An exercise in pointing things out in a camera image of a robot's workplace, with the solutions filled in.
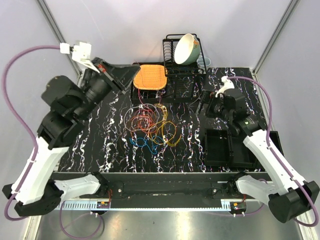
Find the black bin left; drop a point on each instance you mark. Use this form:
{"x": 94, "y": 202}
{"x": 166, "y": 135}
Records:
{"x": 216, "y": 147}

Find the black bin middle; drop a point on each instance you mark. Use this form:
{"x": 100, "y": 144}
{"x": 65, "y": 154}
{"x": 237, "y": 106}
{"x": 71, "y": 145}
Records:
{"x": 242, "y": 157}

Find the light blue cup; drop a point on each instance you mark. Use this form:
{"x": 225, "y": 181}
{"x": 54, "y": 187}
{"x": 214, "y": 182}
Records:
{"x": 203, "y": 62}

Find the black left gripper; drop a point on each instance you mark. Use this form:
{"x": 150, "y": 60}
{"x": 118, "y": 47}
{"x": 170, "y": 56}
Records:
{"x": 120, "y": 77}

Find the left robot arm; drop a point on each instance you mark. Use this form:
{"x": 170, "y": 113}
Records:
{"x": 35, "y": 192}

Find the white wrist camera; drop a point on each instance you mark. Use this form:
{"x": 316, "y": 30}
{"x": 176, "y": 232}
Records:
{"x": 80, "y": 52}
{"x": 227, "y": 84}

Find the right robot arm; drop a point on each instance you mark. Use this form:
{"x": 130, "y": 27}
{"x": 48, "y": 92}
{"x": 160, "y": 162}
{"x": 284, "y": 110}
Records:
{"x": 290, "y": 195}

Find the black dish rack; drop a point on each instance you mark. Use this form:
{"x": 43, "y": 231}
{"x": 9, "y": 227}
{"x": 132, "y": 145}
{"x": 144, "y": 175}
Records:
{"x": 171, "y": 68}

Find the cream ceramic bowl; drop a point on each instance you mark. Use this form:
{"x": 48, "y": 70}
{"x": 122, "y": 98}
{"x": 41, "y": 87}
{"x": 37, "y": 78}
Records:
{"x": 187, "y": 50}

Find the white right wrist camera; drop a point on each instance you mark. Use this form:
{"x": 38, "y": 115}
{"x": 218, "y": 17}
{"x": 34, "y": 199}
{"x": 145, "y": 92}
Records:
{"x": 227, "y": 84}

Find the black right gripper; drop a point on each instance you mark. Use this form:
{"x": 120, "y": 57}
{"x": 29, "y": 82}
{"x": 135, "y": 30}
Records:
{"x": 205, "y": 99}

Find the orange woven mat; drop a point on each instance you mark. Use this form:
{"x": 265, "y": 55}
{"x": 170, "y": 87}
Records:
{"x": 150, "y": 77}

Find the black wire tray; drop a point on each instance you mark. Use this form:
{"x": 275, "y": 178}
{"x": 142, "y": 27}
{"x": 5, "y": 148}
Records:
{"x": 181, "y": 89}

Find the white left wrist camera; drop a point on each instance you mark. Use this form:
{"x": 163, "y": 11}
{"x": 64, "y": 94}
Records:
{"x": 80, "y": 52}

